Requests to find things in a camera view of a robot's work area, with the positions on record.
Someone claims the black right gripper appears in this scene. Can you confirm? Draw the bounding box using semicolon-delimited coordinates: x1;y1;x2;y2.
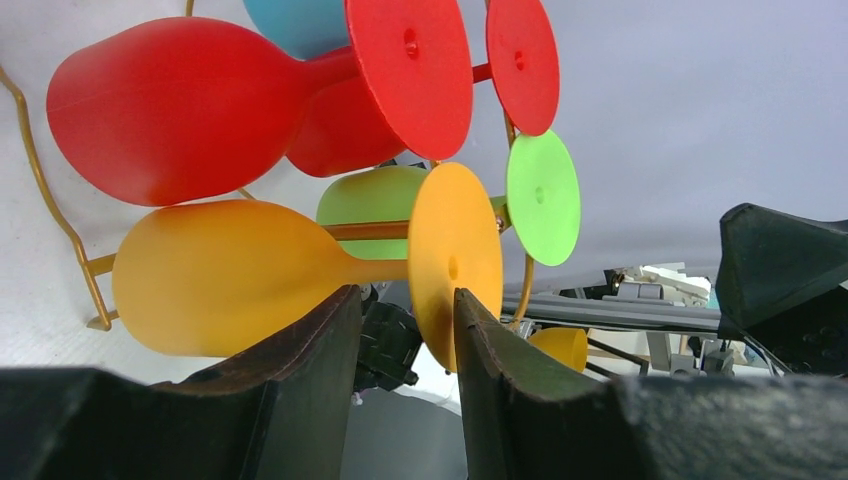
715;203;847;378

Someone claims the gold wire glass rack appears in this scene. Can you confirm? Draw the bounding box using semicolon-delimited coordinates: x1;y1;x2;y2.
0;0;538;333

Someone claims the yellow plastic wine glass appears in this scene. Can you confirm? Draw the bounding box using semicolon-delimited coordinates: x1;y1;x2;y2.
112;199;503;370

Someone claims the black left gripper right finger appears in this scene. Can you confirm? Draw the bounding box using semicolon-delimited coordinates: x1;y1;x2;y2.
454;289;613;479

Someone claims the blue plastic wine glass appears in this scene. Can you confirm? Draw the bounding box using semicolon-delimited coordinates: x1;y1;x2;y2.
243;0;350;60

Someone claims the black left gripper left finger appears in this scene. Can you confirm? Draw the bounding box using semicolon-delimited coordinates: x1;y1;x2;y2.
149;286;362;479

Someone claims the red plastic wine glass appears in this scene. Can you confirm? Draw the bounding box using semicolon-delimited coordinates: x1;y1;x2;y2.
45;0;475;208

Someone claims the green plastic wine glass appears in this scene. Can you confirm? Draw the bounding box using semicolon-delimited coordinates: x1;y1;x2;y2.
316;130;582;266

